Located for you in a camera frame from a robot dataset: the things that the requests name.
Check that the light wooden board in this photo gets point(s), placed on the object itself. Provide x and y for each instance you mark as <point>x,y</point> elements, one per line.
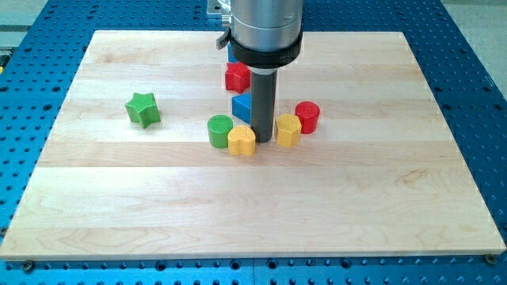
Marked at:
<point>380,176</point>

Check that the yellow hexagon block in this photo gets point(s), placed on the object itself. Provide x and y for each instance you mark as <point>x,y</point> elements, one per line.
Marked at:
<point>288,129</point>

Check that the green star block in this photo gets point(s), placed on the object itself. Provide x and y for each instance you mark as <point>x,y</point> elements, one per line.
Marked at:
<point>142,109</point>

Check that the red star block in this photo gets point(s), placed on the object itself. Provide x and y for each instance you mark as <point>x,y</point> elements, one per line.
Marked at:
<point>237,77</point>

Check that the yellow heart block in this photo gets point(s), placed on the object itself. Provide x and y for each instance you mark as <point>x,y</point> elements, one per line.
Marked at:
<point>241,141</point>

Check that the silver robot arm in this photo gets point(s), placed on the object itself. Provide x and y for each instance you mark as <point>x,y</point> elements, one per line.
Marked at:
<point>263,34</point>

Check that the blue triangle block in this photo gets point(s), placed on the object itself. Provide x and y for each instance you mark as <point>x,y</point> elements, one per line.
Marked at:
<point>240,107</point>

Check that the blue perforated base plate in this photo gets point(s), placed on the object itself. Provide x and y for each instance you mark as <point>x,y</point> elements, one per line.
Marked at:
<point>41,70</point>

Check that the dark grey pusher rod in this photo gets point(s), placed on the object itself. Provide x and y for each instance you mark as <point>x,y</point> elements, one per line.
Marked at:
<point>262,102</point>

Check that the blue cube block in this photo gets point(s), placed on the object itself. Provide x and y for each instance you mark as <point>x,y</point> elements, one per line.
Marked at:
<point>230,54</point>

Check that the green cylinder block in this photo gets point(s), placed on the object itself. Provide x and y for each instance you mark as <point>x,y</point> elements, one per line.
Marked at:
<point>218,128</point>

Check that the red cylinder block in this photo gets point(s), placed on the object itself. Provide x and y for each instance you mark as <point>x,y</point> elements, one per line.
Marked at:
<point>308,113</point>

